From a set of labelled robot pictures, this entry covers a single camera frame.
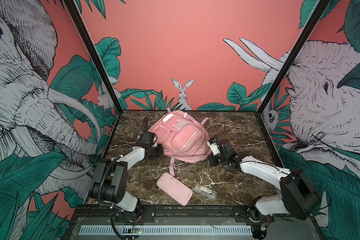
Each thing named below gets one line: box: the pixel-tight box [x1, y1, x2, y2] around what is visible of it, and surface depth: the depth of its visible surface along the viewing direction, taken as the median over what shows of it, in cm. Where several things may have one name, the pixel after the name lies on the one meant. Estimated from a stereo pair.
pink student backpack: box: [147, 107, 211, 176], surface depth 98 cm
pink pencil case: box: [156, 172, 193, 206], surface depth 82 cm
